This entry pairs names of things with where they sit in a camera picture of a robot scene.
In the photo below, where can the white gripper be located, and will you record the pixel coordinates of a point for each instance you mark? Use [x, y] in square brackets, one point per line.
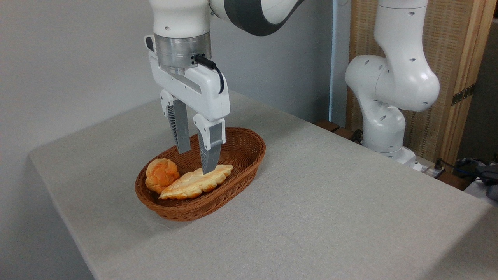
[202, 91]

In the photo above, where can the round orange bread roll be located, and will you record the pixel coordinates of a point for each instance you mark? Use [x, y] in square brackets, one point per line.
[160, 175]

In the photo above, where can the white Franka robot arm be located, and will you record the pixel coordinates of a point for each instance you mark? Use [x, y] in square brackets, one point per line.
[393, 77]

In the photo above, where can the long braided bread loaf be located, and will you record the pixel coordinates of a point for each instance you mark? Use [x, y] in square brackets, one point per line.
[190, 185]

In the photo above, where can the brown wicker oval basket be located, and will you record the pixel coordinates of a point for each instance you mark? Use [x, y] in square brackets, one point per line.
[237, 181]

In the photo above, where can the grey tablecloth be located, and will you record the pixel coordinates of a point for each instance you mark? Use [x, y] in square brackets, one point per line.
[330, 214]

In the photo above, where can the black power plug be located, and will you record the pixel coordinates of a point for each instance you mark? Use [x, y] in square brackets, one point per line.
[438, 165]

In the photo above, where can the wooden rattan folding screen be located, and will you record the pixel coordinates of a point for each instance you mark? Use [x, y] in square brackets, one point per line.
[447, 39]

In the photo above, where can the dark metal screen hinge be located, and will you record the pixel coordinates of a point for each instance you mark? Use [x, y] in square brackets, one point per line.
[463, 94]

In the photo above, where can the dark grey bag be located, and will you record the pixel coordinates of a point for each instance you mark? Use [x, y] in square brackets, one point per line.
[490, 181]

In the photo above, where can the white vertical post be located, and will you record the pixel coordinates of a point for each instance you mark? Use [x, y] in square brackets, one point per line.
[340, 58]

